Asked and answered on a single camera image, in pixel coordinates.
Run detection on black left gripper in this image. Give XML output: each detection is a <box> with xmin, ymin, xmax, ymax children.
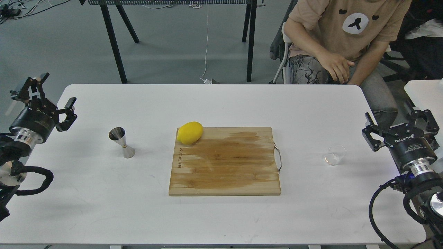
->
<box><xmin>9</xmin><ymin>73</ymin><xmax>77</xmax><ymax>144</ymax></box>

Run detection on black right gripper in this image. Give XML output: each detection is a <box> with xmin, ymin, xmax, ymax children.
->
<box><xmin>362</xmin><ymin>100</ymin><xmax>440</xmax><ymax>173</ymax></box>

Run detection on small clear glass cup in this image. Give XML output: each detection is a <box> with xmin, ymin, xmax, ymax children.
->
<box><xmin>324</xmin><ymin>144</ymin><xmax>347</xmax><ymax>166</ymax></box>

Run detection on steel jigger measuring cup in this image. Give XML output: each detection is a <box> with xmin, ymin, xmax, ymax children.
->
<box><xmin>109</xmin><ymin>127</ymin><xmax>136</xmax><ymax>159</ymax></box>

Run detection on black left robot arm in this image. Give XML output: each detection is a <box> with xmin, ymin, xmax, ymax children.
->
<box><xmin>0</xmin><ymin>73</ymin><xmax>77</xmax><ymax>220</ymax></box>

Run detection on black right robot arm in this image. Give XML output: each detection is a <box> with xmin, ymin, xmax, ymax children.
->
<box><xmin>362</xmin><ymin>108</ymin><xmax>443</xmax><ymax>249</ymax></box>

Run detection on person's hand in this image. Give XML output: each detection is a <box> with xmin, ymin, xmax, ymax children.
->
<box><xmin>317</xmin><ymin>52</ymin><xmax>355</xmax><ymax>83</ymax></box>

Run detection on white side table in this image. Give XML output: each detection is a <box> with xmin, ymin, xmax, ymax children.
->
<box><xmin>404</xmin><ymin>79</ymin><xmax>443</xmax><ymax>132</ymax></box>

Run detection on person in tan shirt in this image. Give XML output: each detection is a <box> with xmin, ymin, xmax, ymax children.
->
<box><xmin>284</xmin><ymin>0</ymin><xmax>411</xmax><ymax>128</ymax></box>

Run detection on yellow lemon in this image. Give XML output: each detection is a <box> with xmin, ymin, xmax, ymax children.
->
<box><xmin>176</xmin><ymin>121</ymin><xmax>204</xmax><ymax>145</ymax></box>

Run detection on white office chair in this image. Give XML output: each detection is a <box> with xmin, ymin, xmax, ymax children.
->
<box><xmin>269</xmin><ymin>22</ymin><xmax>292</xmax><ymax>85</ymax></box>

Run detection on wooden cutting board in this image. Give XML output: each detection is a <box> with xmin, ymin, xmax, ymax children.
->
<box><xmin>168</xmin><ymin>127</ymin><xmax>281</xmax><ymax>196</ymax></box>

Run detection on cables on floor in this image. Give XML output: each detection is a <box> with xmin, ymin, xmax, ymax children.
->
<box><xmin>0</xmin><ymin>0</ymin><xmax>71</xmax><ymax>25</ymax></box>

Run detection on white hanging cable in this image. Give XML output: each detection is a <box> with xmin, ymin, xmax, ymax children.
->
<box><xmin>199</xmin><ymin>6</ymin><xmax>220</xmax><ymax>84</ymax></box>

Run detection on black metal table frame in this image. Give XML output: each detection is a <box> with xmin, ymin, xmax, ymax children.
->
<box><xmin>79</xmin><ymin>0</ymin><xmax>266</xmax><ymax>84</ymax></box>

